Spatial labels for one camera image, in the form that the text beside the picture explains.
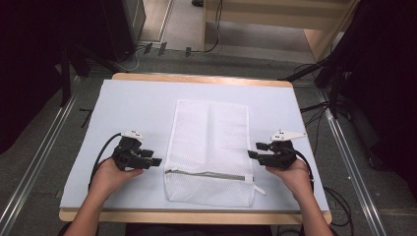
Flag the pale blue table mat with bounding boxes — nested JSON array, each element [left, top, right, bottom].
[[59, 79, 330, 212]]

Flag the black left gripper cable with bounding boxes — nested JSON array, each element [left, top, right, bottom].
[[88, 132, 123, 192]]

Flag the wooden table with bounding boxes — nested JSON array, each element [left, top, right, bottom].
[[58, 72, 333, 226]]

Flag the metal floor rail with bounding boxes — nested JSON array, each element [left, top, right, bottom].
[[315, 88, 388, 236], [0, 76, 83, 236]]

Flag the white mesh laundry bag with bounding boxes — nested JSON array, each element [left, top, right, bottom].
[[163, 98, 268, 208]]

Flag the dark cabinet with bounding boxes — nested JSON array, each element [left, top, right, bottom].
[[99, 0, 148, 63]]

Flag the person's left hand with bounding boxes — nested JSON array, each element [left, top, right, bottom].
[[89, 157, 145, 200]]

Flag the person's dark clothing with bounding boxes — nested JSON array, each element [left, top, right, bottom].
[[125, 223, 273, 236]]

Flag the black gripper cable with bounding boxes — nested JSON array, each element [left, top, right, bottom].
[[288, 147, 316, 195], [88, 132, 123, 192]]

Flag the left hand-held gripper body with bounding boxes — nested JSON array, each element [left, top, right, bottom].
[[112, 130, 148, 172]]

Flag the white floor cable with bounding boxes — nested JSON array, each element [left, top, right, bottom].
[[119, 45, 147, 73]]

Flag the black curtain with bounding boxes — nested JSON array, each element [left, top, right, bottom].
[[323, 0, 417, 198], [0, 0, 114, 155]]

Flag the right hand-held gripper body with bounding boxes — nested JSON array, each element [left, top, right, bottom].
[[258, 129, 308, 171]]

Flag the wooden platform steps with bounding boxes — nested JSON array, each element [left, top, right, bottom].
[[201, 0, 360, 63]]

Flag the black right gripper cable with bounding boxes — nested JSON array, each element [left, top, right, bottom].
[[288, 147, 316, 195]]

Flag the black floor cables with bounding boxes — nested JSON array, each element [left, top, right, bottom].
[[323, 186, 356, 236]]

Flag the black hanging cable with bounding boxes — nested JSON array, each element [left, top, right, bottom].
[[191, 0, 224, 54]]

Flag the person's right hand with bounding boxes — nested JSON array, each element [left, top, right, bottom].
[[265, 158, 315, 202]]

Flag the black tripod stand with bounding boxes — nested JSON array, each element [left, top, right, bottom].
[[277, 57, 347, 120]]

